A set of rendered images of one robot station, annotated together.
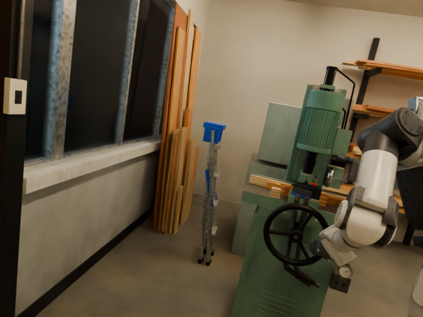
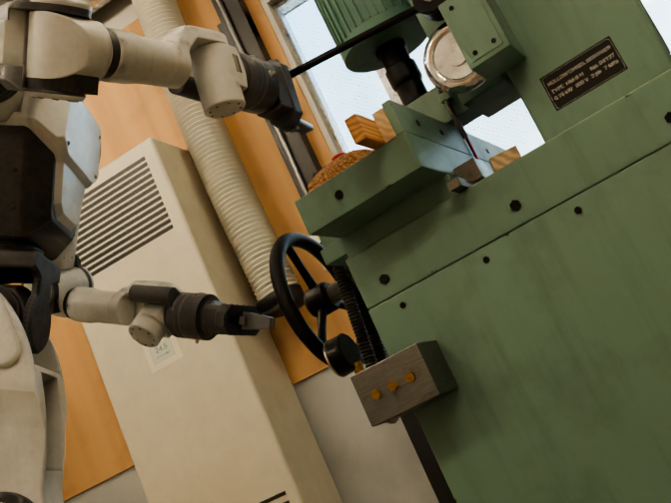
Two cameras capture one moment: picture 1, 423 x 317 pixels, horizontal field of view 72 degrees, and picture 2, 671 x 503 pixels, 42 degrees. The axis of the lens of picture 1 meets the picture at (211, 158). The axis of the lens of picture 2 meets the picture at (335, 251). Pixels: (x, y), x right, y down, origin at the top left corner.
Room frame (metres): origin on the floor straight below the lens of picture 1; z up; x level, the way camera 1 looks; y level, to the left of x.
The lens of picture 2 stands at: (1.53, -2.04, 0.48)
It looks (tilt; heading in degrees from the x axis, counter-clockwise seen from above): 14 degrees up; 99
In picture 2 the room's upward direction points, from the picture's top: 25 degrees counter-clockwise
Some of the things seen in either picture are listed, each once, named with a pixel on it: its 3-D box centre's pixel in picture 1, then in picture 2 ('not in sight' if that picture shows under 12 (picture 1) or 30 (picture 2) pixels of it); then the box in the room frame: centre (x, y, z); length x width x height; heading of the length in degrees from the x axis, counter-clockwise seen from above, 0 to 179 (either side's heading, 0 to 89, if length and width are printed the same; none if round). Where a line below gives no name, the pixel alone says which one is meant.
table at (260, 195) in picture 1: (299, 207); (408, 213); (1.45, -0.50, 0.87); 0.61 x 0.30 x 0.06; 74
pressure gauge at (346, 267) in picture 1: (344, 272); (346, 359); (1.28, -0.72, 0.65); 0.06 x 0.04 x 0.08; 74
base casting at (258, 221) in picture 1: (296, 214); (550, 206); (1.67, -0.56, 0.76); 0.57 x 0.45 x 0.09; 164
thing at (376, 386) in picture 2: (339, 277); (402, 383); (1.34, -0.74, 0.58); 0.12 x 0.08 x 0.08; 164
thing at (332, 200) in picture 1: (318, 197); (428, 153); (1.53, -0.60, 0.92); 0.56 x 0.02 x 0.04; 74
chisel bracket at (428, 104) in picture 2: (305, 180); (437, 118); (1.57, -0.53, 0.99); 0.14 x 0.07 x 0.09; 164
